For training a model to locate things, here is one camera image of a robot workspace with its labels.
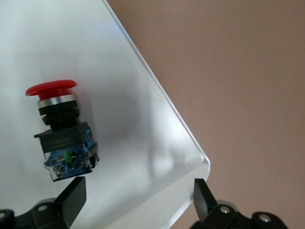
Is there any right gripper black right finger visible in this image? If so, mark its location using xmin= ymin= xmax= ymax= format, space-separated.
xmin=190 ymin=178 xmax=290 ymax=229

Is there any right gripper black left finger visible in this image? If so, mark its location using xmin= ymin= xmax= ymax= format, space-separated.
xmin=0 ymin=177 xmax=87 ymax=229

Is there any red mushroom push button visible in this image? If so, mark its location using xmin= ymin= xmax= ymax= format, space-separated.
xmin=25 ymin=80 xmax=100 ymax=182

